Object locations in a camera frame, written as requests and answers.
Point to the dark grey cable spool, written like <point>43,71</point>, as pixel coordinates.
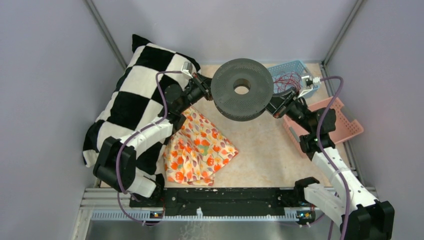
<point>241,89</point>

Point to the pink plastic basket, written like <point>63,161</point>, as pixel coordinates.
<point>346,127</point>

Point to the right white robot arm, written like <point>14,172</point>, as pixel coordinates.
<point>357,212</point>

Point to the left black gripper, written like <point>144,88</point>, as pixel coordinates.
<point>204,83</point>

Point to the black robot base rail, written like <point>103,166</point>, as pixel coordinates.
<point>230,202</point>

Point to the blue plastic basket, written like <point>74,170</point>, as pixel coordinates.
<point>288,75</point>

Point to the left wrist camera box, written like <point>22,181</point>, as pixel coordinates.
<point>187,70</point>

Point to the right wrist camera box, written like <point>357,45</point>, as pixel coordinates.
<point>308,86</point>

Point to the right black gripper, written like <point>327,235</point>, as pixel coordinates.
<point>280,104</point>

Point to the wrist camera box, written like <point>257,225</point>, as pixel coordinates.
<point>187,70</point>
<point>308,86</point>

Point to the floral orange cloth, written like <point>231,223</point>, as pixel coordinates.
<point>197,151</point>

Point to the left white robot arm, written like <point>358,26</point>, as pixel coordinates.
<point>128,163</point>

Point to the black white checkered pillow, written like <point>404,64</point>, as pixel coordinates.
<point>136,100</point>

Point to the white slotted cable duct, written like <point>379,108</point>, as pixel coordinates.
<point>195,216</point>

